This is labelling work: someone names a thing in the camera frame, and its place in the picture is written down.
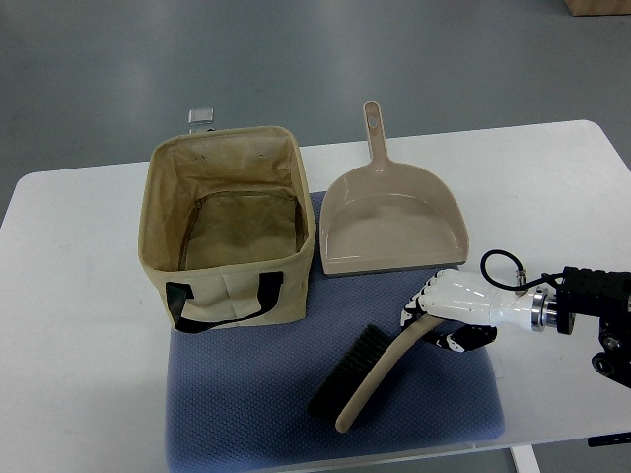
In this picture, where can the pink hand broom black bristles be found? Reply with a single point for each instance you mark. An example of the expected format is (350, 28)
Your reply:
(358, 374)

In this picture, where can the small metal clip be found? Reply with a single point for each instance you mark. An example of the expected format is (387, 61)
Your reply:
(200, 120)

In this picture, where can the black table control panel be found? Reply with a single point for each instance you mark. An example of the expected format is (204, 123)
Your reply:
(609, 440)

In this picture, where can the pink plastic dustpan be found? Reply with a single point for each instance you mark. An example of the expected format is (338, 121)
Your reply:
(386, 216)

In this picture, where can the white table leg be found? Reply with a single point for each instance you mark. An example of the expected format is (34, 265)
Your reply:
(524, 459)

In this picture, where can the yellow fabric bag black handle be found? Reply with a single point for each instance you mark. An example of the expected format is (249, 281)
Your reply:
(227, 229)

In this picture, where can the blue textured mat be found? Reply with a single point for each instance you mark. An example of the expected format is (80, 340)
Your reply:
(237, 398)

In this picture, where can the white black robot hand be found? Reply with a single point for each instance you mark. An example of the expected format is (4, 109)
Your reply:
(476, 304)

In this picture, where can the cardboard box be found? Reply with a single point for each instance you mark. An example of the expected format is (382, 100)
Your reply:
(583, 8)

